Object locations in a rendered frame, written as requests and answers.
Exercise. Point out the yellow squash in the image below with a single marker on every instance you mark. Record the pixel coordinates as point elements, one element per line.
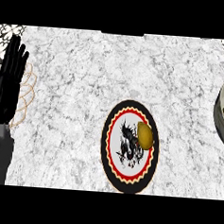
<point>145,135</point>

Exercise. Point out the grey white bowl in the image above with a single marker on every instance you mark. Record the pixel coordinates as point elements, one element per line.
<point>223,121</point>

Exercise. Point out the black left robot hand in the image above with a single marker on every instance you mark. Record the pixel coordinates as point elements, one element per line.
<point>7,78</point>

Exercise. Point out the black red dragon plate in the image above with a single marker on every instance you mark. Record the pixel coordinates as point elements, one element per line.
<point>128,167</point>

